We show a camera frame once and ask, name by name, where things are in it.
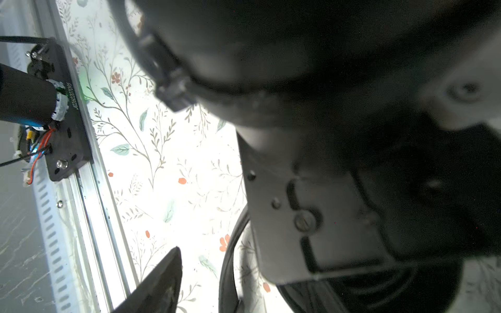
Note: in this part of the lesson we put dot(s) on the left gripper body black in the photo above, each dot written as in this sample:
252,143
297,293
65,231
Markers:
433,198

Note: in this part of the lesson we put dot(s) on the aluminium front rail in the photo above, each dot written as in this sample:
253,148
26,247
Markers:
109,270

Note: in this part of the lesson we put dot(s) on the white perforated front panel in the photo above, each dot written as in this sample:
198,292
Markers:
62,277

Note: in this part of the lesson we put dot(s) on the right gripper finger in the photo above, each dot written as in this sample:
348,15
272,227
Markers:
160,290

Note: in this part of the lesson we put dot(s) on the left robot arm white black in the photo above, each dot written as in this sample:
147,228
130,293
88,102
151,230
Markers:
362,125

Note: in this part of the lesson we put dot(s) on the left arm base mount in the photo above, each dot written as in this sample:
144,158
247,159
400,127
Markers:
44,95

